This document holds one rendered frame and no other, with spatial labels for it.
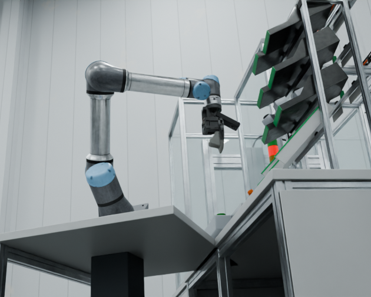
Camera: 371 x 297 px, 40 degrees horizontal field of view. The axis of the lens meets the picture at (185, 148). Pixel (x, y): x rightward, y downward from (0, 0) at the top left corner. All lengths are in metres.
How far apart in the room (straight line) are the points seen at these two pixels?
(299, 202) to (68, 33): 6.95
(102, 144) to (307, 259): 1.13
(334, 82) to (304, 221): 0.69
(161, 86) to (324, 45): 0.64
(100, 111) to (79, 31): 5.88
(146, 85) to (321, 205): 0.93
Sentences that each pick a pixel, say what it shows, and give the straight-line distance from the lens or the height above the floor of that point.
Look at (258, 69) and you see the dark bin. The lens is 2.17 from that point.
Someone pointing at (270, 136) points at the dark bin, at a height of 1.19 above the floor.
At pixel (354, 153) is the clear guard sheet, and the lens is 3.70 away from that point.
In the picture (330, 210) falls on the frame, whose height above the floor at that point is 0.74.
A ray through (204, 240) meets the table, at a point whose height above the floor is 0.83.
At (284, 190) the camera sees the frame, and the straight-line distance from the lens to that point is 1.39.
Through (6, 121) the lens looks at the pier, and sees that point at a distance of 7.56.
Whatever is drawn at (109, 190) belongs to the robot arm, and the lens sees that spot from 2.08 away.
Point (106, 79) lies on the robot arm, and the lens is 2.02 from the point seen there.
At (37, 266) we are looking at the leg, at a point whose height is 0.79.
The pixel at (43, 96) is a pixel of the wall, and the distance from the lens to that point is 7.71.
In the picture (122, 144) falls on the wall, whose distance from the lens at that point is 6.70.
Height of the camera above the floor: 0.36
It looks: 24 degrees up
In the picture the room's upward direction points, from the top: 4 degrees counter-clockwise
